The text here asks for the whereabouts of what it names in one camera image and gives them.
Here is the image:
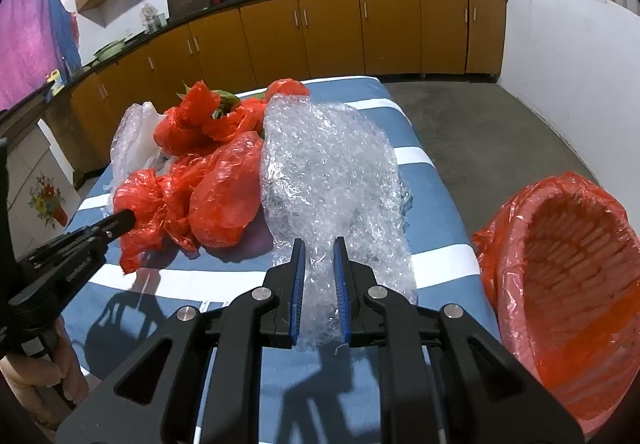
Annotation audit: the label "red lined trash basket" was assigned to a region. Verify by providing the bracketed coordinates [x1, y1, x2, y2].
[472, 172, 639, 436]

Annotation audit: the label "glass jar on counter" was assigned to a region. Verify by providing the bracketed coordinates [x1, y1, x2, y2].
[140, 4, 167, 34]

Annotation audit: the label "red plastic bag bundle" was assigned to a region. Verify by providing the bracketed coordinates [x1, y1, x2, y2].
[113, 153, 208, 274]

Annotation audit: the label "clear white plastic bag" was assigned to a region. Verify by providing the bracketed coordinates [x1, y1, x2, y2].
[107, 101, 170, 196]

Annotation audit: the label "green paw print bag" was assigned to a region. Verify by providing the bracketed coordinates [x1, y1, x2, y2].
[212, 89, 241, 119]

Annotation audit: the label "blue white striped tablecloth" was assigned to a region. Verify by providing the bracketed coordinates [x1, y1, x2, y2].
[64, 76, 498, 443]

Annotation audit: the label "large red plastic bag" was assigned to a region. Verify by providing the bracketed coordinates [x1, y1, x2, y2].
[188, 131, 262, 249]

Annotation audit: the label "person's left hand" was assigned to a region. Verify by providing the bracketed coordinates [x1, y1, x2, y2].
[1, 317, 89, 430]

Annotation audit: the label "green pot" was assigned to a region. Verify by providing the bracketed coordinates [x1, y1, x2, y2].
[94, 38, 126, 62]

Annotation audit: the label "red bag top cluster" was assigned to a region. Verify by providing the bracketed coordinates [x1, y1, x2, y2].
[153, 81, 267, 157]

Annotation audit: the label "small red bag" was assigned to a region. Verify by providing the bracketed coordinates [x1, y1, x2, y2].
[264, 78, 310, 102]

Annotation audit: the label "purple blue hanging cloth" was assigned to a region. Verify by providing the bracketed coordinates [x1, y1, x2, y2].
[1, 0, 82, 110]

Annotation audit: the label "dark cutting board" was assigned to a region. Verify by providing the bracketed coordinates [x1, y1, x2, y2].
[167, 0, 210, 23]

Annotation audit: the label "orange lower kitchen cabinets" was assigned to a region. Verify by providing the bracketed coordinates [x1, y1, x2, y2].
[43, 0, 508, 179]

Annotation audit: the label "clear bubble wrap sheet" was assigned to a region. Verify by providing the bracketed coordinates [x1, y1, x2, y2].
[260, 96, 416, 348]

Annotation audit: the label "white flower painted cabinet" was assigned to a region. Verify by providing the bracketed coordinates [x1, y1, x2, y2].
[6, 124, 80, 259]

